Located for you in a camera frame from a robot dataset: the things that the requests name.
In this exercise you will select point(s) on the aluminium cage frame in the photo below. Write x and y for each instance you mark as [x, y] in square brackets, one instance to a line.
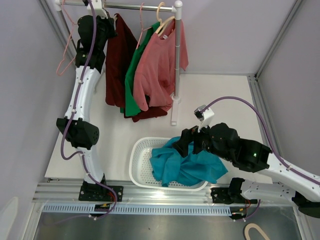
[226, 40]

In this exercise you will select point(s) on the teal t shirt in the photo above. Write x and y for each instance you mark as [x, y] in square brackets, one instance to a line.
[169, 166]

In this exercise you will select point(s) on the white slotted cable duct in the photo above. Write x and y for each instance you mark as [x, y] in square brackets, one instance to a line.
[138, 209]

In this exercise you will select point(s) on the green t shirt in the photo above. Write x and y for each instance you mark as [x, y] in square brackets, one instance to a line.
[131, 108]

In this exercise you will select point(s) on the aluminium mounting rail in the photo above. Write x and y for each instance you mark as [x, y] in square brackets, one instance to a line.
[68, 190]

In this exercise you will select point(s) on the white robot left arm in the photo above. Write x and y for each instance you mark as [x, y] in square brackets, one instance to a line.
[79, 136]

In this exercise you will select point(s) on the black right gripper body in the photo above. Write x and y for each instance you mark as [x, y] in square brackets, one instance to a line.
[202, 142]

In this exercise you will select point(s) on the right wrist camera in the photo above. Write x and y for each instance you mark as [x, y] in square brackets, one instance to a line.
[205, 115]

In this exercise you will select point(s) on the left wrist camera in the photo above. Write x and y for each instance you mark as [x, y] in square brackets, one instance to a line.
[96, 8]

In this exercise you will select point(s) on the beige wooden hanger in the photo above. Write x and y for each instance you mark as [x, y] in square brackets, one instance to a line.
[115, 17]
[163, 23]

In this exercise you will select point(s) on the white metal clothes rack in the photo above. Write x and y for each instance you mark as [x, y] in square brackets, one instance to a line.
[177, 62]

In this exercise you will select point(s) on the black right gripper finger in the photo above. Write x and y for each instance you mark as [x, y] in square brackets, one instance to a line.
[187, 135]
[183, 148]

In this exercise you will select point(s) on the pink wire hanger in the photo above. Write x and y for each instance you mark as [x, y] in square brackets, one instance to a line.
[142, 28]
[69, 40]

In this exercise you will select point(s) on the dark red t shirt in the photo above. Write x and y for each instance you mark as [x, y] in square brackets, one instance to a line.
[120, 50]

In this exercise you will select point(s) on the pink t shirt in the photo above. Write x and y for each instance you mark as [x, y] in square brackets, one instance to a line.
[154, 79]

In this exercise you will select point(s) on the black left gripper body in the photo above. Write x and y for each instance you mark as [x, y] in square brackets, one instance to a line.
[105, 27]

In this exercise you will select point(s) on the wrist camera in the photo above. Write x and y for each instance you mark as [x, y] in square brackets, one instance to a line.
[205, 115]
[96, 8]

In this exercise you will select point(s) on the white perforated plastic basket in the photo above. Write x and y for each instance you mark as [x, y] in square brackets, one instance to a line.
[140, 169]

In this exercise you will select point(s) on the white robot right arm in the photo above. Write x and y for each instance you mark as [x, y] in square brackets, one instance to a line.
[295, 185]

